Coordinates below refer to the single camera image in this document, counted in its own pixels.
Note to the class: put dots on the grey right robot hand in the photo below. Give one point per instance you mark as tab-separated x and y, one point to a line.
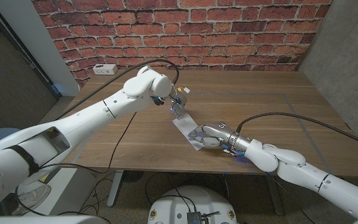
219	133

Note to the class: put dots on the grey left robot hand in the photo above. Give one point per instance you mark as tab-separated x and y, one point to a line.
179	104

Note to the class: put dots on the white receipt paper strip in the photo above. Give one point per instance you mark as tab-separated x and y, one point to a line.
185	124

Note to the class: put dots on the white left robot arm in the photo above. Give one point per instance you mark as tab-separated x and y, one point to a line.
89	115

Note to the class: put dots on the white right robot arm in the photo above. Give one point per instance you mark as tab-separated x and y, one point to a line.
306	174

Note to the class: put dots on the white robot torso dome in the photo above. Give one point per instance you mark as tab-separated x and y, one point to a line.
179	202

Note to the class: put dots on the white power strip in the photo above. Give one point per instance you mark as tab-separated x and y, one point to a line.
105	69

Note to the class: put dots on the black round floor fixture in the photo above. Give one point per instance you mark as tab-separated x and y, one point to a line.
134	176

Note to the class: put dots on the grey metal table leg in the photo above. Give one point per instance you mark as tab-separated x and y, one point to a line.
114	189
275	199

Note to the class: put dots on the grey electronics box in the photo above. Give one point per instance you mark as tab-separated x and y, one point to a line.
196	218

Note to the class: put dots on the red brick printed backdrop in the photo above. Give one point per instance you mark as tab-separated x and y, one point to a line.
228	31

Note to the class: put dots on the yellow and black floor object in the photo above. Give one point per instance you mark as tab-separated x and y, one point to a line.
46	178

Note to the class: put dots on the dark door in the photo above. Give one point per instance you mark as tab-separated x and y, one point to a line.
5	77

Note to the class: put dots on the white door frame pillar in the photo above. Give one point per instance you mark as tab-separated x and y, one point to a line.
39	40

